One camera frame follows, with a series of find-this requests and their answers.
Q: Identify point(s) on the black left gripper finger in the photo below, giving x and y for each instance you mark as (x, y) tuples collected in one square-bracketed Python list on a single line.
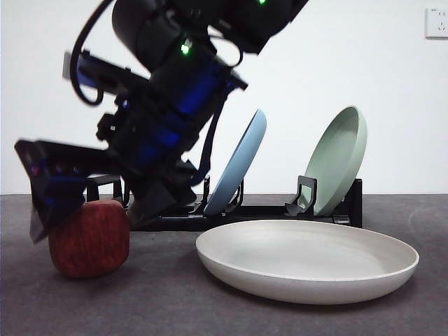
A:
[(59, 168), (161, 199)]

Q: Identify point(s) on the red yellow apple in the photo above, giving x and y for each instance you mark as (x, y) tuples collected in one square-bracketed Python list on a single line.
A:
[(91, 241)]

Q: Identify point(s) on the pale yellow cream plate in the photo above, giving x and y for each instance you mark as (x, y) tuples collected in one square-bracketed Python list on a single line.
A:
[(308, 266)]

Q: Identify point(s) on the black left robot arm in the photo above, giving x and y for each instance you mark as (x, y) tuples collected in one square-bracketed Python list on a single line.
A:
[(168, 87)]

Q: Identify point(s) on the blue plate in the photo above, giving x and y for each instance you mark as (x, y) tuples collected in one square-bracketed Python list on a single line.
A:
[(241, 157)]

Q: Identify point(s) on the black plate rack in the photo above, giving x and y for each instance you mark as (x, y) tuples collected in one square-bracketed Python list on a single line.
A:
[(266, 213)]

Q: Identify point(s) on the green plate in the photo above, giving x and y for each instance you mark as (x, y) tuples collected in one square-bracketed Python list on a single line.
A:
[(336, 157)]

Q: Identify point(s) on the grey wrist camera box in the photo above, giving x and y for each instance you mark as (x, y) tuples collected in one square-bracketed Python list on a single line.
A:
[(105, 75)]

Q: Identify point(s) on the white wall socket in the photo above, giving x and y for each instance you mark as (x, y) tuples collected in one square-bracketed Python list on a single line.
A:
[(437, 22)]

